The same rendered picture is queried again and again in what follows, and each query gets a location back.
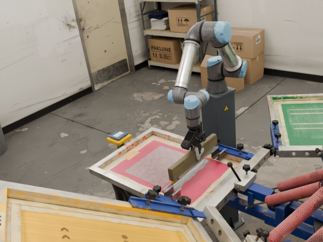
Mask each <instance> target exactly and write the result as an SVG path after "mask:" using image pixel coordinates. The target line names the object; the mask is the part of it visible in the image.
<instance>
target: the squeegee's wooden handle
mask: <svg viewBox="0 0 323 242"><path fill-rule="evenodd" d="M200 144H201V147H202V148H204V152H203V153H202V154H201V156H200V158H201V157H202V156H204V155H205V154H206V153H207V152H208V151H210V150H211V149H212V148H213V147H214V146H217V135H216V134H214V133H212V134H211V135H210V136H209V137H207V138H206V140H205V141H204V142H201V143H200ZM195 148H196V147H194V148H193V149H192V150H191V151H189V152H188V153H187V154H186V155H184V156H183V157H182V158H181V159H179V160H178V161H177V162H175V163H174V164H173V165H172V166H170V167H169V168H168V174H169V180H171V181H173V182H174V181H176V180H177V177H178V176H179V175H181V174H182V173H183V172H184V171H185V170H187V169H188V168H189V167H190V166H192V165H193V164H194V163H195V162H196V161H197V159H196V152H195Z"/></svg>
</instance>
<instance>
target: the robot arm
mask: <svg viewBox="0 0 323 242"><path fill-rule="evenodd" d="M231 30H232V29H231V26H230V24H229V23H228V22H223V21H218V22H205V21H201V22H197V23H196V24H194V25H193V26H192V27H191V28H190V29H189V30H188V32H187V34H186V36H185V39H184V42H183V44H184V45H185V46H184V50H183V54H182V58H181V62H180V66H179V70H178V74H177V78H176V82H175V86H174V89H173V90H170V91H169V93H168V101H169V102H170V103H174V104H182V105H184V107H185V115H186V124H187V128H188V129H189V130H188V132H187V134H186V136H185V138H184V139H183V141H182V143H181V145H180V146H181V147H182V148H183V149H185V150H187V151H188V152H189V151H191V150H192V149H193V148H194V147H196V148H195V152H196V159H197V160H198V161H199V159H200V156H201V154H202V153H203V152H204V148H202V147H201V144H200V143H201V142H204V141H205V140H206V134H205V132H204V131H203V130H202V122H201V121H200V112H199V110H200V109H201V108H202V107H203V106H204V105H205V104H206V103H207V102H208V100H209V98H210V97H209V94H212V95H218V94H223V93H225V92H227V91H228V85H227V83H226V80H225V77H231V78H244V76H245V74H246V70H247V61H246V60H241V58H240V57H239V56H237V55H236V53H235V51H234V49H233V47H232V45H231V43H230V40H231V38H232V31H231ZM201 43H210V44H211V45H212V46H213V47H214V48H216V49H217V50H218V52H219V54H220V56H215V57H211V58H209V59H208V60H207V66H206V67H207V78H208V81H207V86H206V90H199V91H198V92H189V91H187V90H188V86H189V81H190V77H191V74H192V70H193V65H194V61H195V57H196V53H197V49H198V48H199V47H200V44H201ZM204 135H205V139H204V137H203V136H204Z"/></svg>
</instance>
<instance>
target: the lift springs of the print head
mask: <svg viewBox="0 0 323 242"><path fill-rule="evenodd" d="M322 181H323V169H319V170H316V171H313V172H310V173H306V174H303V175H300V176H296V177H294V178H290V179H287V180H284V181H280V182H278V183H277V187H275V188H272V189H274V190H275V189H278V190H279V191H280V193H276V194H272V195H269V196H266V197H265V201H264V202H261V203H257V204H253V205H249V207H251V206H256V205H260V204H264V203H266V204H267V206H275V205H279V204H283V203H288V202H292V201H296V200H299V199H303V198H308V197H309V199H307V200H306V201H305V202H304V203H303V204H302V205H301V206H299V207H298V208H297V209H296V210H295V211H294V212H293V213H292V214H290V215H289V216H288V217H287V218H286V219H285V220H284V221H282V222H281V223H280V224H279V225H278V226H277V227H276V228H274V229H273V230H272V231H271V232H270V233H269V237H268V238H267V239H268V240H269V241H268V242H281V241H282V240H283V239H284V238H285V237H286V236H288V235H289V234H290V233H291V232H292V231H293V230H294V229H296V228H297V227H298V226H299V225H300V224H301V223H302V222H304V221H305V220H306V219H307V218H308V217H309V216H310V215H312V214H313V213H314V212H315V211H316V210H317V209H318V208H320V207H321V206H322V205H323V182H322ZM305 242H323V226H322V227H321V228H320V229H319V230H318V231H316V232H315V233H314V234H313V235H312V236H311V237H310V238H308V239H307V240H306V241H305Z"/></svg>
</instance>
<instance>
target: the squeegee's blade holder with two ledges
mask: <svg viewBox="0 0 323 242"><path fill-rule="evenodd" d="M216 148H217V147H216V146H214V147H213V148H212V149H211V150H210V151H208V152H207V153H206V154H205V155H204V156H202V157H201V158H200V159H199V161H196V162H195V163H194V164H193V165H192V166H190V167H189V168H188V169H187V170H185V171H184V172H183V173H182V174H181V175H179V176H178V177H177V179H181V178H182V177H183V176H184V175H186V174H187V173H188V172H189V171H190V170H192V169H193V168H194V167H195V166H196V165H197V164H199V163H200V162H201V161H202V160H203V159H204V158H205V157H207V156H208V155H209V154H210V153H211V152H213V151H214V150H215V149H216Z"/></svg>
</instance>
